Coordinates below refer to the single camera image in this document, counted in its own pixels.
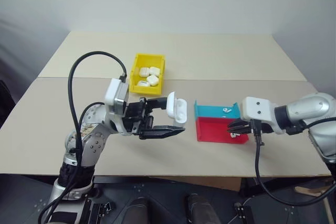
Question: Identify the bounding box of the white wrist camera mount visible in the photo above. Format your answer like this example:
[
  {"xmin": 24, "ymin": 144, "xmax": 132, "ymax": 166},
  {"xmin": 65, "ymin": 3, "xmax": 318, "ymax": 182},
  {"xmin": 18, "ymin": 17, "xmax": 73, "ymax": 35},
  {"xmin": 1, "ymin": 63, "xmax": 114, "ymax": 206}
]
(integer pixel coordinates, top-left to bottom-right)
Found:
[
  {"xmin": 240, "ymin": 96, "xmax": 287, "ymax": 135},
  {"xmin": 104, "ymin": 78, "xmax": 130, "ymax": 117}
]

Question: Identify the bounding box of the yellow plastic bin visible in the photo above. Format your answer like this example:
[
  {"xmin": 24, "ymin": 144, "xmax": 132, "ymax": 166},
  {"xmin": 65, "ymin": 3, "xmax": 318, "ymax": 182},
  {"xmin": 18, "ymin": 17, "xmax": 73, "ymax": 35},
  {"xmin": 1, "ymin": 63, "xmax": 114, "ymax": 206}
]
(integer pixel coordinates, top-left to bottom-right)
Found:
[{"xmin": 129, "ymin": 52, "xmax": 166, "ymax": 96}]

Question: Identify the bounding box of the red plastic tray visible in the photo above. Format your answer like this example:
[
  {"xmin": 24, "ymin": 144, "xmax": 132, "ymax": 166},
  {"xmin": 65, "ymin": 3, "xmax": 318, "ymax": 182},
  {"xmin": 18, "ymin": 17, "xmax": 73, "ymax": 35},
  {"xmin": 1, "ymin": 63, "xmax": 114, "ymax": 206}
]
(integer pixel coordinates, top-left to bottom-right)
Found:
[{"xmin": 195, "ymin": 116, "xmax": 250, "ymax": 144}]

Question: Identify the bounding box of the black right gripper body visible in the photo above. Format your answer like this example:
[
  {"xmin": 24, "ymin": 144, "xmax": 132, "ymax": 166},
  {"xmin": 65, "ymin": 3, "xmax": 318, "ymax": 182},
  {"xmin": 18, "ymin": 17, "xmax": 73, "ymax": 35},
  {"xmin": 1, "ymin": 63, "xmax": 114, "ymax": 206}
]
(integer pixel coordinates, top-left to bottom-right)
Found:
[{"xmin": 244, "ymin": 119, "xmax": 255, "ymax": 134}]

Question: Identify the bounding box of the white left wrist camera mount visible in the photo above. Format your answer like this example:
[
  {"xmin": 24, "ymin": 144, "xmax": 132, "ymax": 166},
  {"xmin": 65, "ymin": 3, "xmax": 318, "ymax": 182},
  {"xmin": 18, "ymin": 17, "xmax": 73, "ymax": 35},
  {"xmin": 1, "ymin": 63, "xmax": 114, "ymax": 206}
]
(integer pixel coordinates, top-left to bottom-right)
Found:
[{"xmin": 104, "ymin": 78, "xmax": 130, "ymax": 117}]

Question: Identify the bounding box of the dark rounded shape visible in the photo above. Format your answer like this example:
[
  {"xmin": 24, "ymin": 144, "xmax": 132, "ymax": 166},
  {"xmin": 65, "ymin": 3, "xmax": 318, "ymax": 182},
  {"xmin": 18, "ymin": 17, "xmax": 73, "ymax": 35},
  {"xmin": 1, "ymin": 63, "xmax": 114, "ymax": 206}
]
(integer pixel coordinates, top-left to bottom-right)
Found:
[
  {"xmin": 128, "ymin": 197, "xmax": 159, "ymax": 224},
  {"xmin": 187, "ymin": 193, "xmax": 222, "ymax": 224}
]

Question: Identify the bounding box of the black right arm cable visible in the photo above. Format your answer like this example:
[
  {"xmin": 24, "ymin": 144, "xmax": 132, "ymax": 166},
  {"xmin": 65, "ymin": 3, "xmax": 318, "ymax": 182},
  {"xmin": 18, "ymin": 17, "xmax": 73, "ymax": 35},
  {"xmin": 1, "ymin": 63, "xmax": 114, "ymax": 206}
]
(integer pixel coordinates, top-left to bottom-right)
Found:
[{"xmin": 250, "ymin": 117, "xmax": 336, "ymax": 207}]

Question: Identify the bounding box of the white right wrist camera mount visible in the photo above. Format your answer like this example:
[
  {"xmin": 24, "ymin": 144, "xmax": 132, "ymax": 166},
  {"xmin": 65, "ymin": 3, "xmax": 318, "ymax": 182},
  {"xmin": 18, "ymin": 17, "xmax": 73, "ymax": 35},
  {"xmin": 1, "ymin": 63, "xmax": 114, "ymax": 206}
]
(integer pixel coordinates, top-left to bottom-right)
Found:
[{"xmin": 240, "ymin": 96, "xmax": 287, "ymax": 135}]

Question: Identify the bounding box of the black base frame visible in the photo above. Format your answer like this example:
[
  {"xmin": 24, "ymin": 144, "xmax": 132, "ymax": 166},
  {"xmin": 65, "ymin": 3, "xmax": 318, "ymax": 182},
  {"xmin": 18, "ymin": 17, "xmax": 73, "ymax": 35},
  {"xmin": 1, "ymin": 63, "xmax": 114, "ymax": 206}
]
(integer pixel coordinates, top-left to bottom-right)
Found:
[{"xmin": 0, "ymin": 174, "xmax": 336, "ymax": 224}]

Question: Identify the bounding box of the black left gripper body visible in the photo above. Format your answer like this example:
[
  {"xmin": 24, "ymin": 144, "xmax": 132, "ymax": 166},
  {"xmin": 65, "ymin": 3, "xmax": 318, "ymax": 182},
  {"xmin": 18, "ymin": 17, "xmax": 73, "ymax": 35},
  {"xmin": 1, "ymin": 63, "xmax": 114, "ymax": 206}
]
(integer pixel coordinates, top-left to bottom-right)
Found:
[{"xmin": 121, "ymin": 97, "xmax": 155, "ymax": 137}]

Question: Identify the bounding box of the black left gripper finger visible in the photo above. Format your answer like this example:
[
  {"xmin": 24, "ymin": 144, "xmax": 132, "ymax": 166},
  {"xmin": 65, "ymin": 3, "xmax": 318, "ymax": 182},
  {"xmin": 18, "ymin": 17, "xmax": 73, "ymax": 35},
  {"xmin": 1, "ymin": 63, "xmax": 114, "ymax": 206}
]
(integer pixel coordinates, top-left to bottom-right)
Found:
[
  {"xmin": 139, "ymin": 124, "xmax": 186, "ymax": 141},
  {"xmin": 145, "ymin": 97, "xmax": 169, "ymax": 111}
]

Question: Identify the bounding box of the light wooden piece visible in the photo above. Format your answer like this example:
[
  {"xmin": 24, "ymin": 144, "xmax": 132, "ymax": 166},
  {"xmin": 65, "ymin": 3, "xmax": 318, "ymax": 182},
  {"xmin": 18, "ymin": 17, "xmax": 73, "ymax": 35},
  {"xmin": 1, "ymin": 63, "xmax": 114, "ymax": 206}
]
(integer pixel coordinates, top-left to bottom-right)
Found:
[{"xmin": 295, "ymin": 178, "xmax": 332, "ymax": 224}]

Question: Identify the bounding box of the black chair back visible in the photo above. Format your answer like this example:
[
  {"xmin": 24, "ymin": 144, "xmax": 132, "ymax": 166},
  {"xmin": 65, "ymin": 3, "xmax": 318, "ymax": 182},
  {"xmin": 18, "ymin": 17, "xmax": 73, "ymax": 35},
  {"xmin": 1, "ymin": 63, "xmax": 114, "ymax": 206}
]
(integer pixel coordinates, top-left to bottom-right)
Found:
[{"xmin": 0, "ymin": 79, "xmax": 17, "ymax": 128}]

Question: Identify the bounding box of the teal plastic tray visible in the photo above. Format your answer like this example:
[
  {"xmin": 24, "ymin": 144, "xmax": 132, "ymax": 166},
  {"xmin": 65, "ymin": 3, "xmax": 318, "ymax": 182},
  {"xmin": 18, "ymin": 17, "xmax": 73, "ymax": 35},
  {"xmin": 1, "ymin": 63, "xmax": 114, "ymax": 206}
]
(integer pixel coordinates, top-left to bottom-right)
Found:
[{"xmin": 193, "ymin": 99, "xmax": 242, "ymax": 120}]

